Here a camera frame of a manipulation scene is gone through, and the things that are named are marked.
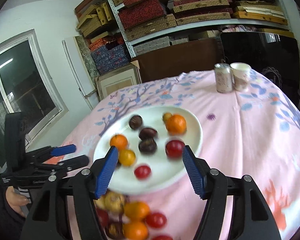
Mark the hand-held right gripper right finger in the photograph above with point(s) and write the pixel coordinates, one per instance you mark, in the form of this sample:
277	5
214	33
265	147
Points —
193	172

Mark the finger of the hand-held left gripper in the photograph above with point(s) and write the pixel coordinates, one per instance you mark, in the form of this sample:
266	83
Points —
76	162
63	150

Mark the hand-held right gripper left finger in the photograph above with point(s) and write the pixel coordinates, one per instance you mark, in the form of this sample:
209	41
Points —
107	172

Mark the yellow citrus fruit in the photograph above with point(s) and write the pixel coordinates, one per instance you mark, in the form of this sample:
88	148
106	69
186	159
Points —
127	157

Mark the red plum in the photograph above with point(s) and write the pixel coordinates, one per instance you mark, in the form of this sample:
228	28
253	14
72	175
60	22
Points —
175	149

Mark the white plate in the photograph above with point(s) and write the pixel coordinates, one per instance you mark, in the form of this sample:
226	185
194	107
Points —
162	180

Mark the pale orange citrus fruit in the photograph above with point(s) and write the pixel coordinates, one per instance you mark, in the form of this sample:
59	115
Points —
118	142

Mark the red cherry tomato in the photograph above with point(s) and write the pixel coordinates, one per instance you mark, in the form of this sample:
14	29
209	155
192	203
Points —
102	216
142	171
156	219
162	237

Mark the dark water chestnut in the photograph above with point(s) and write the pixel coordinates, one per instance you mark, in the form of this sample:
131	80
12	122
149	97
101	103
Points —
147	146
148	133
135	122
114	230

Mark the small tan round fruit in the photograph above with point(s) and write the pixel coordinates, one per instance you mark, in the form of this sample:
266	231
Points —
167	117

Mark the person's left forearm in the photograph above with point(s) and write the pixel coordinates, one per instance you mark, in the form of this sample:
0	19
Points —
2	222

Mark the person's left hand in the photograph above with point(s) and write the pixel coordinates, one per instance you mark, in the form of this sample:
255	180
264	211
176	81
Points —
15	202

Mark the pink deer print tablecloth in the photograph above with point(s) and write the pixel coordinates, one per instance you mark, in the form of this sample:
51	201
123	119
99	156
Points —
240	142

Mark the white framed window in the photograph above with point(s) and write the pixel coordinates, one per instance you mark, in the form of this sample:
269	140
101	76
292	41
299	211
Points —
22	87

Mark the white board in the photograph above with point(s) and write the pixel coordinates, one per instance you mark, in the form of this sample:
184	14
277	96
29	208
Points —
77	70

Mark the beige framed panel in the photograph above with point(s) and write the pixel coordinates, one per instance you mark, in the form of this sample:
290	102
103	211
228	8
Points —
117	82

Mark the pale pink drink can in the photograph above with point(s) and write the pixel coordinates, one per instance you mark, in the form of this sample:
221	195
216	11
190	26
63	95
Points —
223	80

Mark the marble slab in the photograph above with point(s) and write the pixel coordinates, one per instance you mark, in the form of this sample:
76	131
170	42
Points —
86	55

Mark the stack of blue patterned boxes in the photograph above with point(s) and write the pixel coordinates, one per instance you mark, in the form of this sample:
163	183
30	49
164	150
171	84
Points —
110	60

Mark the white paper cup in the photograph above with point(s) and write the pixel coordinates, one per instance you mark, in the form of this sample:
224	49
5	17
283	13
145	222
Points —
241	80

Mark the orange patterned box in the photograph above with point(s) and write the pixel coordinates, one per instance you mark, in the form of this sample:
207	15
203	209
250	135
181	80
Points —
102	43

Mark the brown board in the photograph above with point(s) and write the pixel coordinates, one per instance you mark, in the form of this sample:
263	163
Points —
177	60

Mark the white metal shelf rack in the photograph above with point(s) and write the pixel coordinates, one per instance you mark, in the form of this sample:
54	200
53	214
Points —
123	31

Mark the grey patterned flat box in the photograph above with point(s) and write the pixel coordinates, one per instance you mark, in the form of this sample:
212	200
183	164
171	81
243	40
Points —
155	45

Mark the black monitor screen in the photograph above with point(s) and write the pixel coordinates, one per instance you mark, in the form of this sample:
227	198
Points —
260	52

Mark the stack of woven straw boxes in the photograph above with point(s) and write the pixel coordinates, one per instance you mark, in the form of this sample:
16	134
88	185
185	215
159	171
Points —
150	31

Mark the pink fabric bundle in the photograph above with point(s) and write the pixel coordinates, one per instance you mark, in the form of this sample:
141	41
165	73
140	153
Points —
240	28

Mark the stack of pale wooden frames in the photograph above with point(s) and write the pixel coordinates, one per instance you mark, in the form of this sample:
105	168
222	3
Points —
260	12

